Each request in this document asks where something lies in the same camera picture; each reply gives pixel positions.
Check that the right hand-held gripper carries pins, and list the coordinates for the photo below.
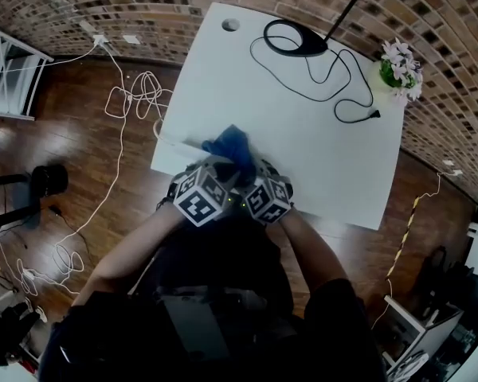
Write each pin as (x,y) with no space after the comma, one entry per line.
(269,199)

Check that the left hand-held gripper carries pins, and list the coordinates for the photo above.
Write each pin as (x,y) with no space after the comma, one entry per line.
(199,197)

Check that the blue cloth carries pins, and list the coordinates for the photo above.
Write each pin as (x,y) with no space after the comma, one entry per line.
(235,145)

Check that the person's left forearm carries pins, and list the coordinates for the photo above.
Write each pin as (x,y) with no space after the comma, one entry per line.
(127,257)

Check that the person's right forearm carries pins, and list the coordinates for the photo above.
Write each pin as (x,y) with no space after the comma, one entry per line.
(314,249)

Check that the person's dark clothing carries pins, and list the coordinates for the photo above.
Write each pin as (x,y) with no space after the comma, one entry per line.
(223,261)

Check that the black desk lamp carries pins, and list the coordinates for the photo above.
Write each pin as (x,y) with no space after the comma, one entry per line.
(314,46)

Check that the yellow black striped tape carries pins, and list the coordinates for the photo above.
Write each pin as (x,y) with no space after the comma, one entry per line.
(404,237)

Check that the grey chest-worn tagged device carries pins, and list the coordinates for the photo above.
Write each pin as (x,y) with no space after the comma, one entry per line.
(195,324)

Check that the potted flowers in white pot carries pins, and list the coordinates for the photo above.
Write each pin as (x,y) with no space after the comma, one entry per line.
(400,72)

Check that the black round bin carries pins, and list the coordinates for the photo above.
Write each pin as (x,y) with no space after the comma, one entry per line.
(49,179)

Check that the wooden desk black legs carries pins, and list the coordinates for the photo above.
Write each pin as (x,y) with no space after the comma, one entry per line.
(0,197)

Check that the white open cabinet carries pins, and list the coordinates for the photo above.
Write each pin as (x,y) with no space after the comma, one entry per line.
(426,328)

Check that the white metal shelf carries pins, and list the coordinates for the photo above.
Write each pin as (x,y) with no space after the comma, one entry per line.
(8,78)

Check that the white wall plate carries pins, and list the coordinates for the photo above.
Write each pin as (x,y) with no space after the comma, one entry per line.
(130,38)

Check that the white wall plug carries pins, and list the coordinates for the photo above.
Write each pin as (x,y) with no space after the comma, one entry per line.
(452,167)
(99,40)

